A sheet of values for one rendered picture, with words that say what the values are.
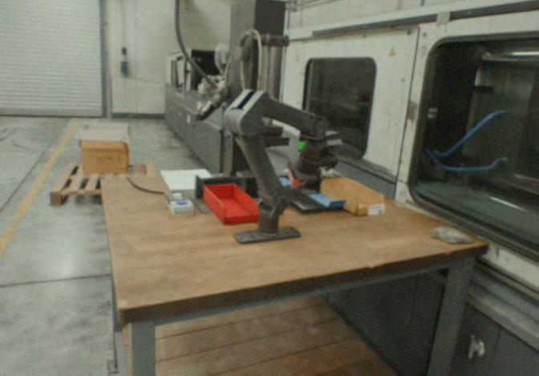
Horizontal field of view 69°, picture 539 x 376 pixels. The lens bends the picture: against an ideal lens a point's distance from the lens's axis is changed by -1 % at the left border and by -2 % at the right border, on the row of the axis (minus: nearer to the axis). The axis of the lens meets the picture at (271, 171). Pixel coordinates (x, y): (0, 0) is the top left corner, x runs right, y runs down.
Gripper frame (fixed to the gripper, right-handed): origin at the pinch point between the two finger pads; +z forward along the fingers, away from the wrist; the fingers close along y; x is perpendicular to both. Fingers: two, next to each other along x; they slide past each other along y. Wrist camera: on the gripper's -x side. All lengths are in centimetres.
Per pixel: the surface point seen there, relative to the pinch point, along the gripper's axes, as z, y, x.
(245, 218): 7.8, -5.7, 16.8
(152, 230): 10.9, -5.0, 45.5
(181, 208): 13.9, 4.8, 34.7
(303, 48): 20, 137, -70
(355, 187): 11.1, 7.5, -36.1
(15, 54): 471, 835, 198
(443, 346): 25, -55, -47
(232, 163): 29.0, 39.9, 4.0
